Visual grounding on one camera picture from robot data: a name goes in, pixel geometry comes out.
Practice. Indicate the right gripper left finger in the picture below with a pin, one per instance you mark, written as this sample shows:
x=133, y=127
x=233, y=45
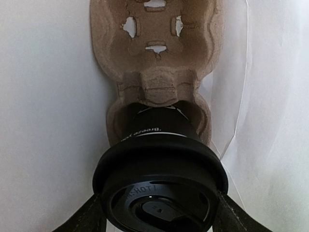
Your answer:
x=88, y=218

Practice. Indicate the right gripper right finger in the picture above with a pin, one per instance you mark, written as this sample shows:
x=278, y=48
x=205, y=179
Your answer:
x=230, y=217

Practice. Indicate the black cup lid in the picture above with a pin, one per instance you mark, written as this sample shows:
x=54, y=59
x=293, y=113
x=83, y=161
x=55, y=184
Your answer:
x=160, y=185

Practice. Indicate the cream paper bag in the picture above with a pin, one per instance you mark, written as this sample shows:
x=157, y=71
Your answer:
x=54, y=98

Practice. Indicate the cardboard cup carrier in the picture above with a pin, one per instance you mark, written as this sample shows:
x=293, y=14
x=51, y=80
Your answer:
x=157, y=56

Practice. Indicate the black paper coffee cup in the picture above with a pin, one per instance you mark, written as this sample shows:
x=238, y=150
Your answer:
x=168, y=120

